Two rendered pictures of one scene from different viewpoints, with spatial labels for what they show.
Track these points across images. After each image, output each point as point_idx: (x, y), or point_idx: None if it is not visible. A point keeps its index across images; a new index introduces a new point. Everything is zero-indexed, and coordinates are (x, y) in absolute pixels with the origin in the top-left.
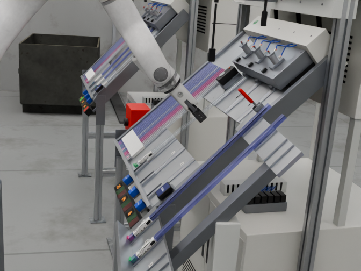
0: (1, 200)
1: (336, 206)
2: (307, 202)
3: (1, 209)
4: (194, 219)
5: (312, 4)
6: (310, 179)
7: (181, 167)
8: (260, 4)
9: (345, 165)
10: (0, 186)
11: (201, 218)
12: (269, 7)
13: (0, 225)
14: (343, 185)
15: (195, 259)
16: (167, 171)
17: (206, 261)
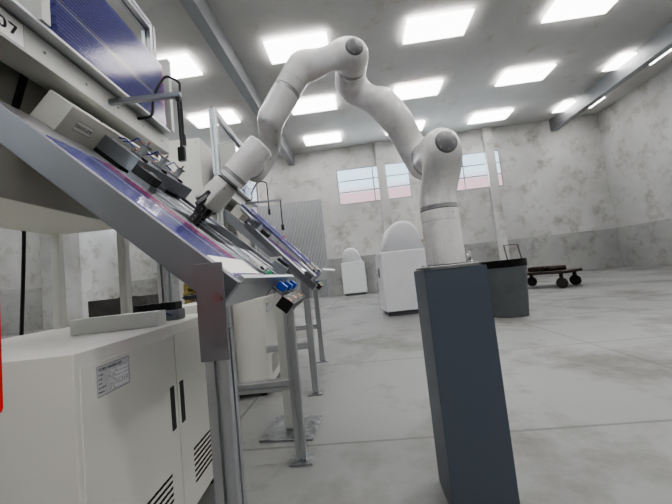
0: (426, 296)
1: (128, 305)
2: (168, 290)
3: (425, 303)
4: (144, 412)
5: (154, 135)
6: (166, 271)
7: (254, 256)
8: (77, 85)
9: (128, 266)
10: (422, 276)
11: (161, 384)
12: (99, 103)
13: (424, 313)
14: (130, 283)
15: (159, 469)
16: (260, 263)
17: (183, 418)
